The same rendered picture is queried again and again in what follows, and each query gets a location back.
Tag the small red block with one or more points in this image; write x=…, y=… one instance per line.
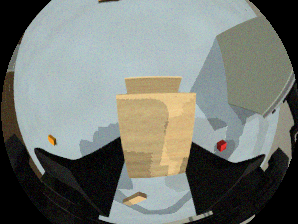
x=221, y=146

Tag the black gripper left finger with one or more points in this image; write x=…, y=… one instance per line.
x=95, y=176

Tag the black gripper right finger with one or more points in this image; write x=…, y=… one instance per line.
x=211, y=177

